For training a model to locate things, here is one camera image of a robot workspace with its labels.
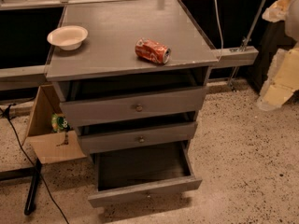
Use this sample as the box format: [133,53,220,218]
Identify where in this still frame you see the red coke can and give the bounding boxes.
[135,38,171,64]

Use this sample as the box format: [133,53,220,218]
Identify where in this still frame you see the grey middle drawer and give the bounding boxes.
[78,121,197,154]

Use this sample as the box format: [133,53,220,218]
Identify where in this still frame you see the grey wooden drawer cabinet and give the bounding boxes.
[45,0,219,161]

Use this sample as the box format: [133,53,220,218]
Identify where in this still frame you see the green chip bag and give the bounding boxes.
[51,114,69,133]

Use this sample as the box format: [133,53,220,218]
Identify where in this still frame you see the dark rolling cabinet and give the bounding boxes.
[247,21,295,92]

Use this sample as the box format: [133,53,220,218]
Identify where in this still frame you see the black metal stand leg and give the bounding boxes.
[24,160,42,216]

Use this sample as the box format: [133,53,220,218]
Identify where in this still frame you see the grey open bottom drawer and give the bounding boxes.
[88,141,202,207]

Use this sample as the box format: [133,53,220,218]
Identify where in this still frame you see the white bowl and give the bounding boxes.
[47,25,88,50]

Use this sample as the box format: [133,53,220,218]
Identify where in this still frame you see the grey top drawer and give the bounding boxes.
[60,87,207,127]

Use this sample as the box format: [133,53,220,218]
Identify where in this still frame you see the grey metal frame rail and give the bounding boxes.
[0,0,269,91]

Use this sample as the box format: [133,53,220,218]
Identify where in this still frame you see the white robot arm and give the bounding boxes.
[257,0,299,111]

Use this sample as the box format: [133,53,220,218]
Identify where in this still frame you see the cardboard box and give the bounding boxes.
[25,85,85,164]

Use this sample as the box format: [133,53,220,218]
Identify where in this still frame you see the white hanging cable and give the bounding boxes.
[199,0,224,62]

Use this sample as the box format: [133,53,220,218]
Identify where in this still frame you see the black floor cable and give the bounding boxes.
[0,104,71,224]

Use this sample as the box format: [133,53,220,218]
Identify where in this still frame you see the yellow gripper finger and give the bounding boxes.
[257,49,299,111]
[262,0,291,22]

